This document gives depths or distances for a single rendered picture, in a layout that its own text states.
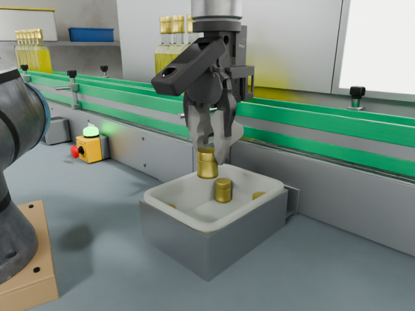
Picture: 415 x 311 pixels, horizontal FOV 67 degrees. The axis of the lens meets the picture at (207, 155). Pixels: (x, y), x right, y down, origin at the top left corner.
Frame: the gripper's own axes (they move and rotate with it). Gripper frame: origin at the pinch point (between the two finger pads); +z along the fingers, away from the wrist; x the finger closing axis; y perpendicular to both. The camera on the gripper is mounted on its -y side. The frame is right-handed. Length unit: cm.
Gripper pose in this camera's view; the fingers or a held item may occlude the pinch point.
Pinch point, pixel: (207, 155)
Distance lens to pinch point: 51.1
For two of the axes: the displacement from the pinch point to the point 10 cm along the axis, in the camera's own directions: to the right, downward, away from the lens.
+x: -7.3, -2.2, 6.5
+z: 0.1, 9.4, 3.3
